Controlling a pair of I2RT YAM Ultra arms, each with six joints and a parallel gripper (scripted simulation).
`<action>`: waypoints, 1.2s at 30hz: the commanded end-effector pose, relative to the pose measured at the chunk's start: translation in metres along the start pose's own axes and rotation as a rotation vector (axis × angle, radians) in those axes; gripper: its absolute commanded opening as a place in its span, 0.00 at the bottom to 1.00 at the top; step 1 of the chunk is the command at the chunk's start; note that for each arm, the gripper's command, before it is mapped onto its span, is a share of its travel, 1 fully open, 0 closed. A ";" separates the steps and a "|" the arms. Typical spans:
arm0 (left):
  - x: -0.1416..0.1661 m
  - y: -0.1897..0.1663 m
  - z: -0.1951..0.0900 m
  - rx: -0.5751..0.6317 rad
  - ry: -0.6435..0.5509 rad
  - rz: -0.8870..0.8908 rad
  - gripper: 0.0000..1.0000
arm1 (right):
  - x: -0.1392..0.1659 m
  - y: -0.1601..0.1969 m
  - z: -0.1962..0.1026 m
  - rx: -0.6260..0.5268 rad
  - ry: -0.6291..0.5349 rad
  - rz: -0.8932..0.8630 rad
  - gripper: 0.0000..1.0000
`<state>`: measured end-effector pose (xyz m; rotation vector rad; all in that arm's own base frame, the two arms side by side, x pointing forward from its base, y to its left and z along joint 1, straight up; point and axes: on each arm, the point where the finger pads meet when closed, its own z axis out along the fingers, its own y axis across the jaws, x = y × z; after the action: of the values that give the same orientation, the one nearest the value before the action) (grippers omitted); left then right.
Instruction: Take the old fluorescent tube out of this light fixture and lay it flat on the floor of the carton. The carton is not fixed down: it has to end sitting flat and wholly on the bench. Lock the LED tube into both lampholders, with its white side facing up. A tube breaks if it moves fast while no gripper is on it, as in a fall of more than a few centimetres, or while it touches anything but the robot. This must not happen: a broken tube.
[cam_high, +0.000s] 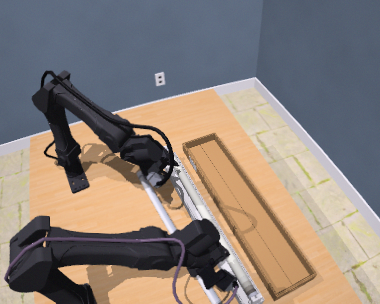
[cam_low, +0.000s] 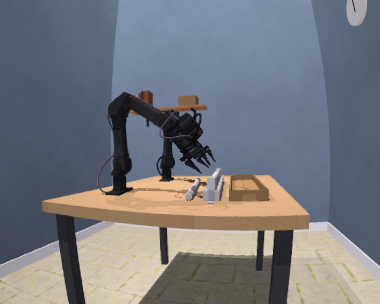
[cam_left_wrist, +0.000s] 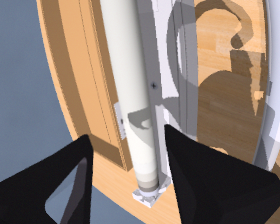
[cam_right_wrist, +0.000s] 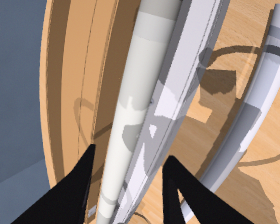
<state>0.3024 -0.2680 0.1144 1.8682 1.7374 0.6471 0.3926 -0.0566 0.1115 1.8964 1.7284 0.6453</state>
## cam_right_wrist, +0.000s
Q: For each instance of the grey tube with white end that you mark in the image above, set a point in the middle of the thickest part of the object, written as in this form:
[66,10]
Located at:
[252,112]

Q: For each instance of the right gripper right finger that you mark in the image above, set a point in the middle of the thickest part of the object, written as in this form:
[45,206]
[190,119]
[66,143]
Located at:
[206,206]

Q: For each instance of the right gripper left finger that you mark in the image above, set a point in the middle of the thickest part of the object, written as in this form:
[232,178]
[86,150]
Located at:
[62,203]

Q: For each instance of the long brown cardboard carton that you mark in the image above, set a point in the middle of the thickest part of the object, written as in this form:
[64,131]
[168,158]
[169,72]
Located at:
[76,97]

